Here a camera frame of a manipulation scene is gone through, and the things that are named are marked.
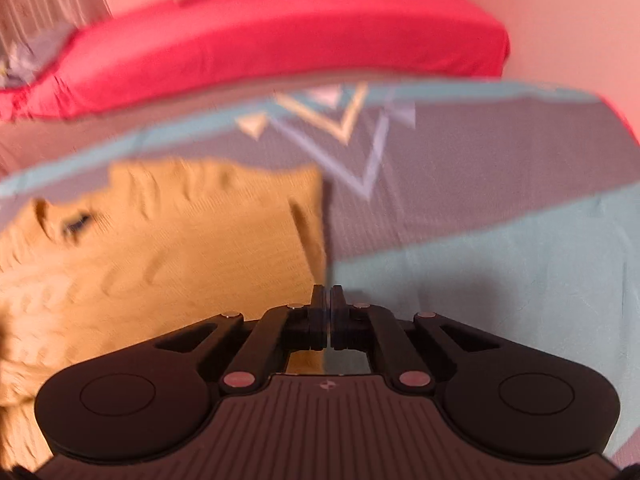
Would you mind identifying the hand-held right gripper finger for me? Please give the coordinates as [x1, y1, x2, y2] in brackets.
[330, 284, 502, 397]
[155, 284, 332, 397]

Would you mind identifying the yellow cable-knit cardigan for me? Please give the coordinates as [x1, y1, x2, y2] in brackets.
[0, 156, 329, 468]

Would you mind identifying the striped blue grey bed sheet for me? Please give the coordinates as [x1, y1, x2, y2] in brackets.
[0, 79, 640, 468]

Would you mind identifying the bed with red sheet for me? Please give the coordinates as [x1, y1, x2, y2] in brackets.
[0, 0, 512, 122]

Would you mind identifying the crumpled blue grey cloth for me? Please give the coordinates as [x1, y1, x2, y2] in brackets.
[0, 22, 77, 90]

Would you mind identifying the pale curtain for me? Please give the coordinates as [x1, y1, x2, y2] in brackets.
[0, 0, 113, 56]

